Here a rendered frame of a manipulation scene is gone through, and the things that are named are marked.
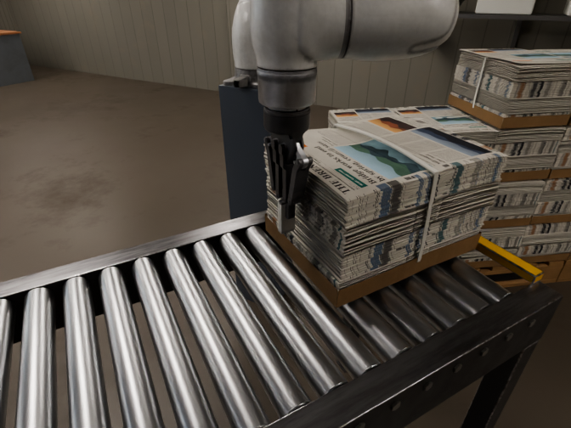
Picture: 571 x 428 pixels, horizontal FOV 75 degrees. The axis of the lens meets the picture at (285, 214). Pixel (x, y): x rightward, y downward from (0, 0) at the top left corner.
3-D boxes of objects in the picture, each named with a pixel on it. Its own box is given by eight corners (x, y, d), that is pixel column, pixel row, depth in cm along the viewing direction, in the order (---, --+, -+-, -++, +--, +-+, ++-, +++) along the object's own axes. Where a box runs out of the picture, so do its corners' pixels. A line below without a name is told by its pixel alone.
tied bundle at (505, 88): (446, 104, 173) (458, 50, 161) (503, 101, 177) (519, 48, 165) (499, 131, 141) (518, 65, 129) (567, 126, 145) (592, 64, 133)
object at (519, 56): (459, 51, 161) (459, 47, 160) (517, 49, 165) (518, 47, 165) (517, 65, 130) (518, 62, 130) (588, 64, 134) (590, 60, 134)
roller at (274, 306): (236, 244, 92) (234, 228, 89) (353, 404, 57) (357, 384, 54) (217, 250, 90) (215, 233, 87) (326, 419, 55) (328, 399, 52)
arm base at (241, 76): (214, 87, 128) (212, 70, 125) (250, 76, 145) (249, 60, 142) (259, 92, 121) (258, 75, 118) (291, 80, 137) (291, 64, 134)
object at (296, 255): (321, 212, 94) (322, 197, 92) (403, 280, 72) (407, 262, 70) (264, 229, 87) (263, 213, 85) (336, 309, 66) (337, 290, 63)
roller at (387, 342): (266, 217, 93) (263, 234, 95) (401, 358, 57) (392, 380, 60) (284, 215, 95) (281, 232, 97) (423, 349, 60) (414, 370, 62)
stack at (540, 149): (318, 256, 210) (326, 108, 166) (508, 239, 223) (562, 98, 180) (335, 306, 177) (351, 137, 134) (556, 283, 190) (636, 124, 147)
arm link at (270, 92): (297, 59, 61) (296, 97, 64) (246, 64, 57) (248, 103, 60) (329, 69, 54) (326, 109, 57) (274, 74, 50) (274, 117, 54)
